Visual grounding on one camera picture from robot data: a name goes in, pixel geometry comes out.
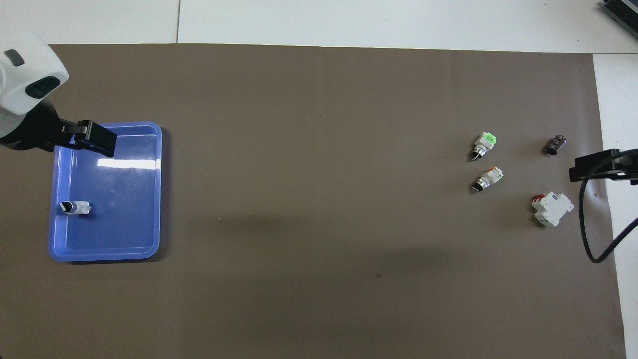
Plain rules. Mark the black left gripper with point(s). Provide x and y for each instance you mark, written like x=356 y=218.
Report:
x=35 y=132

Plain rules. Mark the white circuit breaker red lever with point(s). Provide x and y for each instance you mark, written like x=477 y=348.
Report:
x=553 y=209

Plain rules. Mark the white rotary switch green base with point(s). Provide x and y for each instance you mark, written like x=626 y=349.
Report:
x=77 y=208

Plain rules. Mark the blue plastic tray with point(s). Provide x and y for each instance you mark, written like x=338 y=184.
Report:
x=124 y=219

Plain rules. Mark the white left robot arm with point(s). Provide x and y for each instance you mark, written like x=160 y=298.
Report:
x=25 y=75

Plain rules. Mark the dark ribbed device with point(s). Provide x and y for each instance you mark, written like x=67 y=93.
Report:
x=623 y=12

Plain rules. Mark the white green push button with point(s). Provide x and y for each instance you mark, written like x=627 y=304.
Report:
x=484 y=143

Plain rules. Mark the small dark terminal block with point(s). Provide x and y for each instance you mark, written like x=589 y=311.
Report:
x=556 y=145

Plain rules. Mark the brown table mat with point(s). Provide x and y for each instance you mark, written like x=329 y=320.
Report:
x=319 y=174

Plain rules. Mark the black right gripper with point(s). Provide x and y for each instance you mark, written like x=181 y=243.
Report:
x=632 y=167

